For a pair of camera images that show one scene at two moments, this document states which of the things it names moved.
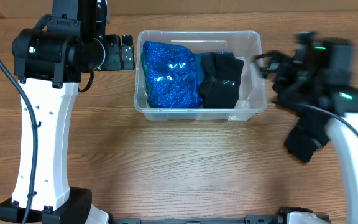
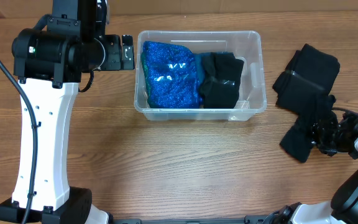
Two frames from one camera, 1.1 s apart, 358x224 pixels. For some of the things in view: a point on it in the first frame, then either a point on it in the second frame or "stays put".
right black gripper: [273, 55] to [319, 127]
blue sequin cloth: [169, 76] stays put
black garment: [220, 77] stays put
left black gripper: [114, 60] stays put
